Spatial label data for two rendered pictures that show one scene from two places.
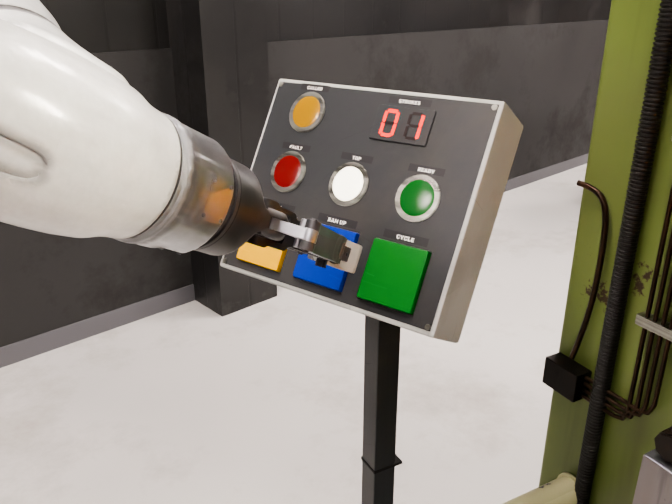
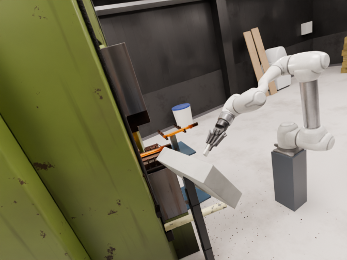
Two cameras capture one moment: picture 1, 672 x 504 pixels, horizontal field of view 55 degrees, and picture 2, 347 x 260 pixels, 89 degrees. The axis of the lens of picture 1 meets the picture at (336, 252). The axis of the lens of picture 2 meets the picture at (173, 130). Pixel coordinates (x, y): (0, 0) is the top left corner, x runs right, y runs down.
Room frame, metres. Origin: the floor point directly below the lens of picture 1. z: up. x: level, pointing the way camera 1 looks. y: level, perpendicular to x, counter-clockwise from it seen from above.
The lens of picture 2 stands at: (1.52, 0.19, 1.58)
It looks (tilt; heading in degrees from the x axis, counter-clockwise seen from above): 20 degrees down; 201
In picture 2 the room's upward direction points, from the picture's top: 16 degrees counter-clockwise
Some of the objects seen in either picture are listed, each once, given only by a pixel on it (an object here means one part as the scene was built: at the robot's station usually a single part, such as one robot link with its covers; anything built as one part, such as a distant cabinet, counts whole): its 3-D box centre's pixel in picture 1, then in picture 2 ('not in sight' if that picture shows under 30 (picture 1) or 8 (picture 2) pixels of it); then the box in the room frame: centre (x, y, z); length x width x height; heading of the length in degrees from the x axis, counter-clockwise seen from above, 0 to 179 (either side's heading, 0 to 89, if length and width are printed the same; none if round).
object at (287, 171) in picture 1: (287, 171); not in sight; (0.85, 0.06, 1.09); 0.05 x 0.03 x 0.04; 28
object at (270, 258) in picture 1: (267, 239); not in sight; (0.81, 0.09, 1.01); 0.07 x 0.05 x 0.07; 53
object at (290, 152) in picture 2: not in sight; (285, 147); (-0.12, 0.56, 0.63); 0.22 x 0.18 x 0.06; 43
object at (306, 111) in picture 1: (306, 112); not in sight; (0.88, 0.04, 1.16); 0.05 x 0.03 x 0.04; 28
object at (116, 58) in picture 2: not in sight; (106, 86); (0.46, -0.61, 1.56); 0.42 x 0.39 x 0.40; 118
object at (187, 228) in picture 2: not in sight; (160, 226); (0.46, -0.62, 0.23); 0.56 x 0.38 x 0.47; 118
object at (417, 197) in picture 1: (417, 198); not in sight; (0.73, -0.10, 1.09); 0.05 x 0.03 x 0.04; 28
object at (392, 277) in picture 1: (394, 275); not in sight; (0.69, -0.07, 1.01); 0.07 x 0.05 x 0.07; 53
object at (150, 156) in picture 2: not in sight; (136, 164); (0.50, -0.59, 0.96); 0.42 x 0.20 x 0.09; 118
